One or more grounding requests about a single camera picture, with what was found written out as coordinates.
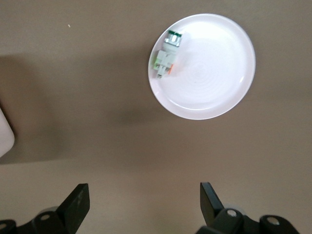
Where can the green white switch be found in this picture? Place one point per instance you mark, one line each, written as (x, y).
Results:
(165, 59)

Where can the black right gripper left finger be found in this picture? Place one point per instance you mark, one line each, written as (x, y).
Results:
(70, 209)

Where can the white lidded box grey latches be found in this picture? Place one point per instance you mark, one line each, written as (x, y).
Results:
(5, 134)

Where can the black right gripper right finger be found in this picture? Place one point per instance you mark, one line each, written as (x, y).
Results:
(214, 212)

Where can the pink round plate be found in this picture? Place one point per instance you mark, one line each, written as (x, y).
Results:
(209, 73)

